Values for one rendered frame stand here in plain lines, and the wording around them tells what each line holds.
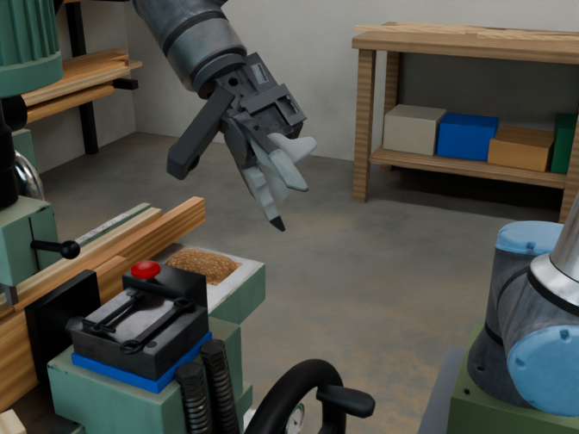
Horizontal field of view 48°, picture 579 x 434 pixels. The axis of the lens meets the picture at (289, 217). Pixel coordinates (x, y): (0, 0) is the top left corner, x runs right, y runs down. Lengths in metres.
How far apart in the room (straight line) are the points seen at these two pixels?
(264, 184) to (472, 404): 0.54
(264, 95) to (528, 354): 0.46
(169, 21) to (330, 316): 1.81
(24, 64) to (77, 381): 0.29
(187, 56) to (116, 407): 0.40
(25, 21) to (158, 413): 0.37
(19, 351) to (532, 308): 0.62
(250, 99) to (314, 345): 1.64
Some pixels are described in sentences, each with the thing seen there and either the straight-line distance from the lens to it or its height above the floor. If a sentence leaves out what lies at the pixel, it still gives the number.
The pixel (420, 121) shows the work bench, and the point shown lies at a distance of 3.44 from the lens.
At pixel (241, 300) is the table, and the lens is 0.89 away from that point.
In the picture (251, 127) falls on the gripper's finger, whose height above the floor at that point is 1.13.
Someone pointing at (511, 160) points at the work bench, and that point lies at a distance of 3.41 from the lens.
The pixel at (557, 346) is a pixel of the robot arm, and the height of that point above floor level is 0.86.
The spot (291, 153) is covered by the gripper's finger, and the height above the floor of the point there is 1.11.
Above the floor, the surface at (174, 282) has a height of 1.01.
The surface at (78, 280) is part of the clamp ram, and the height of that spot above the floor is 0.99.
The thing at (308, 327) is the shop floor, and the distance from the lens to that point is 2.42.
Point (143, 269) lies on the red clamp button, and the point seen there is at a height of 1.02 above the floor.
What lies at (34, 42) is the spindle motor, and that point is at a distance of 0.65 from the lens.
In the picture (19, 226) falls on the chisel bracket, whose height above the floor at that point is 1.06.
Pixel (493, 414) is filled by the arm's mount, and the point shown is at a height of 0.62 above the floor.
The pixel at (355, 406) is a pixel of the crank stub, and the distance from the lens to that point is 0.66.
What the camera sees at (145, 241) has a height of 0.93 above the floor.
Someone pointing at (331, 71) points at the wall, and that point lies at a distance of 4.02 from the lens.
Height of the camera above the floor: 1.34
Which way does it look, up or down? 24 degrees down
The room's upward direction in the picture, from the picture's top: straight up
